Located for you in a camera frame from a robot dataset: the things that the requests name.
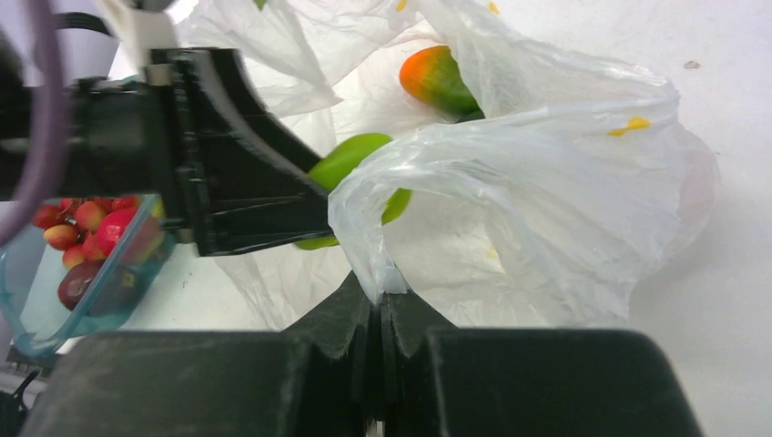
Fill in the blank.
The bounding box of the red fake berry cluster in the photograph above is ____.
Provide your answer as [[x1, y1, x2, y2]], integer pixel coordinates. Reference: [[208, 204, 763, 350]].
[[31, 196, 142, 269]]

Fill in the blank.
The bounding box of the red fake apple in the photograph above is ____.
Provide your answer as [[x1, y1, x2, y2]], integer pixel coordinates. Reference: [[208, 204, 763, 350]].
[[96, 208, 164, 265]]

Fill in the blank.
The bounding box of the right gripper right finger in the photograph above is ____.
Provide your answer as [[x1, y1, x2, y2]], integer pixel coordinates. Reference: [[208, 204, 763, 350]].
[[380, 293, 702, 436]]

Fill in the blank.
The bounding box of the dark red fake plum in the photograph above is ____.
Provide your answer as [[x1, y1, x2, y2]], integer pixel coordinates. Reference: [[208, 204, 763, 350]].
[[56, 259, 140, 318]]

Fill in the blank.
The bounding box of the clear plastic bag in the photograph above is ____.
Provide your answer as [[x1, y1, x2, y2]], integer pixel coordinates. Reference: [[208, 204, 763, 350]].
[[176, 1, 719, 329]]

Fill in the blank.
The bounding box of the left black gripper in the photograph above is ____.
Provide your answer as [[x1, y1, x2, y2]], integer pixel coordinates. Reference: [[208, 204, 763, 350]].
[[1, 40, 331, 256]]

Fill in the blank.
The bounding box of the green orange fake mango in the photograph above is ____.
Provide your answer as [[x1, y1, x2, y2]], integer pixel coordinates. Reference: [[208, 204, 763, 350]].
[[399, 45, 485, 123]]

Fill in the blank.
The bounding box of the teal plastic tray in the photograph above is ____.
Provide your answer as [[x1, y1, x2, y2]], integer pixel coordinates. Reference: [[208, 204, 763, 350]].
[[1, 195, 176, 356]]

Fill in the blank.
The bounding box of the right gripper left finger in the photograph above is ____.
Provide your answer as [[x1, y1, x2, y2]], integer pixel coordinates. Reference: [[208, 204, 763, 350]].
[[22, 275, 380, 436]]

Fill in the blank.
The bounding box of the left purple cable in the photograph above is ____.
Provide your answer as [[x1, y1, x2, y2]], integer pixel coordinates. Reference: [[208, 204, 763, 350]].
[[0, 0, 68, 249]]

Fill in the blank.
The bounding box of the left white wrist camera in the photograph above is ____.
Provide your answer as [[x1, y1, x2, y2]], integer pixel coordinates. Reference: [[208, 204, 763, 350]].
[[93, 0, 178, 78]]

